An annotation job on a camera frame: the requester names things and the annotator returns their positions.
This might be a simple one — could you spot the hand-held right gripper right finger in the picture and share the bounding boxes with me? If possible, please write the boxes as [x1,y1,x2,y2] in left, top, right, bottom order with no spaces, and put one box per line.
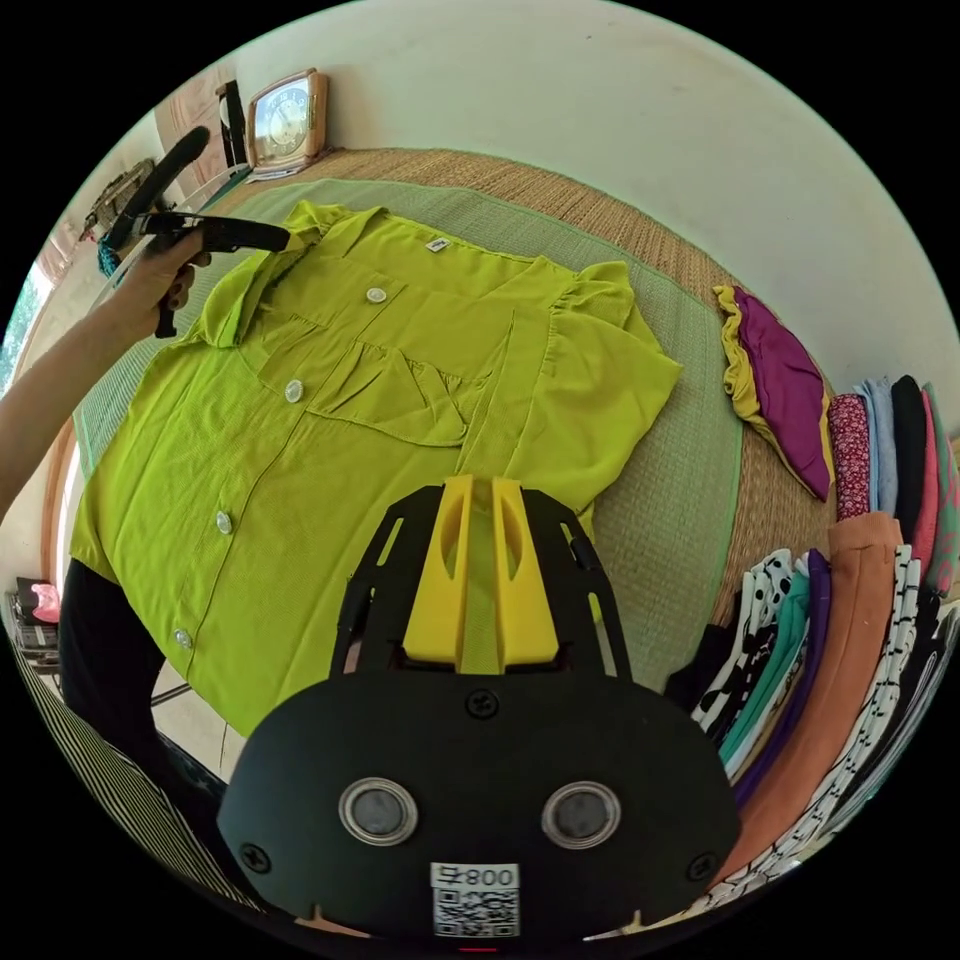
[491,475,562,670]

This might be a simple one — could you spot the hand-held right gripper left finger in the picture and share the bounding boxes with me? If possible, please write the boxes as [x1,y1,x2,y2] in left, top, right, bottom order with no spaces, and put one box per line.
[402,473,475,667]

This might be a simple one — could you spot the lime green short sleeve shirt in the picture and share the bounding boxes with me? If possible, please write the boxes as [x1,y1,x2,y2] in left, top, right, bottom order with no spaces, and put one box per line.
[69,200,684,740]

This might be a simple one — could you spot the person's left forearm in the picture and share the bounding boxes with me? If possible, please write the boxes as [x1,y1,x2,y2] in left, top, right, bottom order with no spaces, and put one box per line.
[0,296,129,523]

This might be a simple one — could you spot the person's left hand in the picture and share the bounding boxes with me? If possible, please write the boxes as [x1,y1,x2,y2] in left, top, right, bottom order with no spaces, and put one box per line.
[109,228,217,343]

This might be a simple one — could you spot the window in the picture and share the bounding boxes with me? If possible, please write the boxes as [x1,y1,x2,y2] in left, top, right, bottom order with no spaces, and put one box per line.
[0,262,55,395]

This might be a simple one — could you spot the purple and yellow garment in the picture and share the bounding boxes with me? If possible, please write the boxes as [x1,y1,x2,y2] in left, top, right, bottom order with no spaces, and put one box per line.
[712,284,836,502]

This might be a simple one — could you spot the pile of clothes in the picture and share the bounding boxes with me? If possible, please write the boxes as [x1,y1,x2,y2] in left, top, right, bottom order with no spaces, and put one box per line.
[663,373,960,928]

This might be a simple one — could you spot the person's body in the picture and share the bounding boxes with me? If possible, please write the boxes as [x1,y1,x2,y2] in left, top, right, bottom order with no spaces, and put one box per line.
[11,558,265,915]

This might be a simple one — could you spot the table clock with wooden frame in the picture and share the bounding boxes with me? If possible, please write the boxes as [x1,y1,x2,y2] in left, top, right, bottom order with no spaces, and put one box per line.
[245,67,332,180]

